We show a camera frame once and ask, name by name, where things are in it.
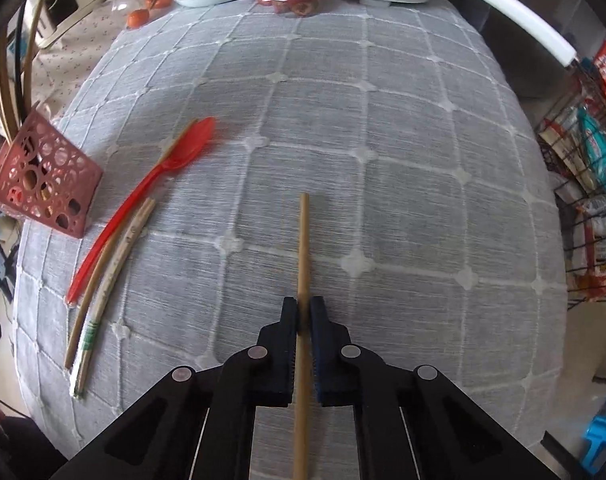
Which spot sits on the brown wooden chopstick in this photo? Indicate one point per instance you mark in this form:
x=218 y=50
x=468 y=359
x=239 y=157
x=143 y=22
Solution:
x=83 y=320

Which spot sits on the small tangerine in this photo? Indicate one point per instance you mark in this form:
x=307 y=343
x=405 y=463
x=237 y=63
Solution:
x=138 y=19
x=159 y=1

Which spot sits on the grey checked tablecloth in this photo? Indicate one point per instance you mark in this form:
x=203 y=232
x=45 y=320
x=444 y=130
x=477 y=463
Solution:
x=383 y=210

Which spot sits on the glass jar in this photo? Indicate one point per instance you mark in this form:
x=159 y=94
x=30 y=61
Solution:
x=120 y=7

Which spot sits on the dark wooden chopstick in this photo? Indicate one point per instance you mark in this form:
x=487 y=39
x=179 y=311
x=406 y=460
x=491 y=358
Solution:
x=17 y=70

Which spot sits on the red plastic spoon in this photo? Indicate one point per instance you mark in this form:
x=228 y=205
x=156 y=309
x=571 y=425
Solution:
x=193 y=140

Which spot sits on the teal snack packet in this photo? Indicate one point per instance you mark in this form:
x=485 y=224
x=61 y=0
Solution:
x=595 y=145

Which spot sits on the pink plastic utensil basket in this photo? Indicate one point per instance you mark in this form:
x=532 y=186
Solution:
x=43 y=180

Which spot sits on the floral cabinet cloth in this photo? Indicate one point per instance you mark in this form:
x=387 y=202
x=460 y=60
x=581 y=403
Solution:
x=83 y=75

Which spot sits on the white snack packet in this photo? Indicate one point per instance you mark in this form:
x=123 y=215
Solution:
x=558 y=145

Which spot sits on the grey refrigerator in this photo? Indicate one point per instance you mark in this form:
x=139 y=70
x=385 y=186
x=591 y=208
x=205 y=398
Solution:
x=523 y=75

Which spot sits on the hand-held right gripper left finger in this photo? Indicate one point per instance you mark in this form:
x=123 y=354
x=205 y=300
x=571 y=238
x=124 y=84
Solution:
x=285 y=350

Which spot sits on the blue plastic stool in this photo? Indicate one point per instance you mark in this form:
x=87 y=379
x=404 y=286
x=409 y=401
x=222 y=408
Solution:
x=605 y=430

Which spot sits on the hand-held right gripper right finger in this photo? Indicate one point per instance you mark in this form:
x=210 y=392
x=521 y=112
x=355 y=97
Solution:
x=320 y=360

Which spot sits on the printed bamboo chopstick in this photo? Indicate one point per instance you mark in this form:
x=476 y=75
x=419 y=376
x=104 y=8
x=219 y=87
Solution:
x=141 y=221
x=133 y=225

